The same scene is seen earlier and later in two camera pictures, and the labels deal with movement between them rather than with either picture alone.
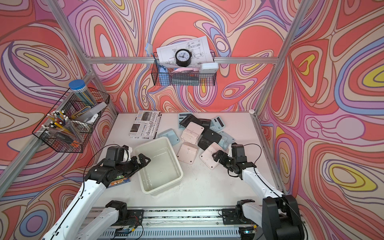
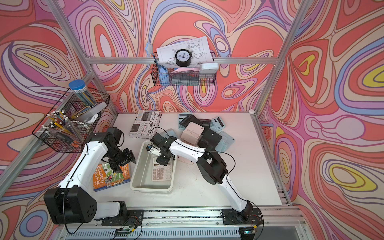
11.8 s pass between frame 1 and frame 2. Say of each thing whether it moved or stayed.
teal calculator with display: stayed
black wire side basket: stayed
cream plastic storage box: moved
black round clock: stayed
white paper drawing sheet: stayed
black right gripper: moved
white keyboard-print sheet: stayed
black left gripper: moved
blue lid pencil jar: stayed
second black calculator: stayed
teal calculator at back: stayed
